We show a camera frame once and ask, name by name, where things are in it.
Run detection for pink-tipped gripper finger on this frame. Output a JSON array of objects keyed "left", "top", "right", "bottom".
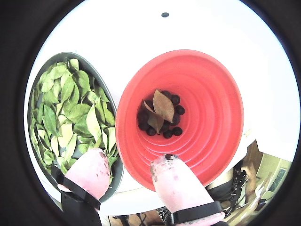
[
  {"left": 51, "top": 148, "right": 111, "bottom": 226},
  {"left": 150, "top": 154, "right": 226, "bottom": 226}
]

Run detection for grey round bowl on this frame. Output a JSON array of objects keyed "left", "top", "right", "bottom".
[{"left": 27, "top": 51, "right": 125, "bottom": 204}]

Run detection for red collapsible cup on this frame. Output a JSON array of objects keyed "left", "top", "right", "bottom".
[{"left": 115, "top": 49, "right": 245, "bottom": 192}]

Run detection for black white patterned cloth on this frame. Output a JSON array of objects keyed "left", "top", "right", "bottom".
[{"left": 156, "top": 206, "right": 172, "bottom": 223}]

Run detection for medium dried brown leaf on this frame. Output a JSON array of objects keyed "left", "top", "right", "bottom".
[{"left": 147, "top": 113, "right": 165, "bottom": 135}]

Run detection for green leaf pile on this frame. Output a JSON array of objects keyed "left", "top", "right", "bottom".
[{"left": 30, "top": 58, "right": 118, "bottom": 181}]

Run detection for brown wooden cabinet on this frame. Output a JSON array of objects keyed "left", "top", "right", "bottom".
[{"left": 246, "top": 140, "right": 261, "bottom": 165}]

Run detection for large dried brown leaf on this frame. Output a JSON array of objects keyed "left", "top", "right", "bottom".
[{"left": 152, "top": 89, "right": 175, "bottom": 123}]

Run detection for small dried brown leaf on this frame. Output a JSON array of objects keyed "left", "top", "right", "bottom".
[{"left": 143, "top": 100, "right": 156, "bottom": 113}]

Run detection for green framed picture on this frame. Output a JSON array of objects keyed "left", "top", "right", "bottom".
[{"left": 269, "top": 167, "right": 288, "bottom": 193}]

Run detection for black tangled cables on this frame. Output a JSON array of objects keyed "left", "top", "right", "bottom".
[{"left": 112, "top": 213, "right": 148, "bottom": 226}]

